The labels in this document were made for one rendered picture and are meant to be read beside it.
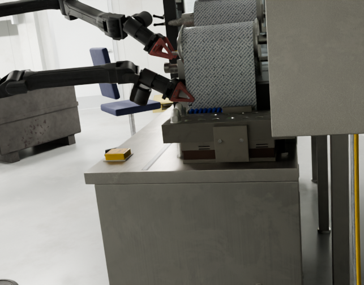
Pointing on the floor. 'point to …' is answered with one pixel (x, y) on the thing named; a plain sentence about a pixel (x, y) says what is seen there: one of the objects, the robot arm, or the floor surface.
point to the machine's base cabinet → (201, 233)
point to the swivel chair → (123, 109)
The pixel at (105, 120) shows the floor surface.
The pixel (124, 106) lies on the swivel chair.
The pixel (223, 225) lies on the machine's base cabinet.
